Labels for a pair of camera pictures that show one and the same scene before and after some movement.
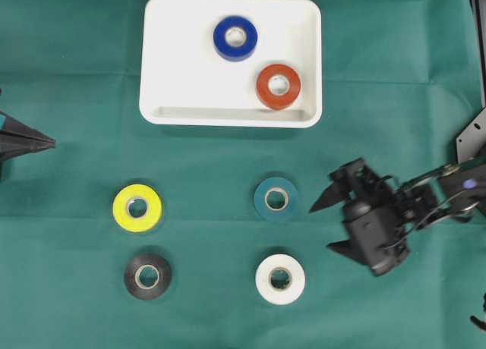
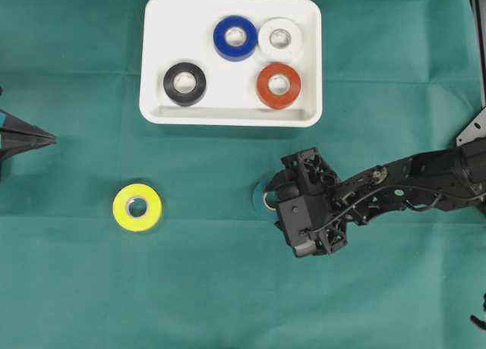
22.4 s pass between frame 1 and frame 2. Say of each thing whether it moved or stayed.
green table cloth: stayed
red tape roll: stayed
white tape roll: moved
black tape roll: moved
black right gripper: moved
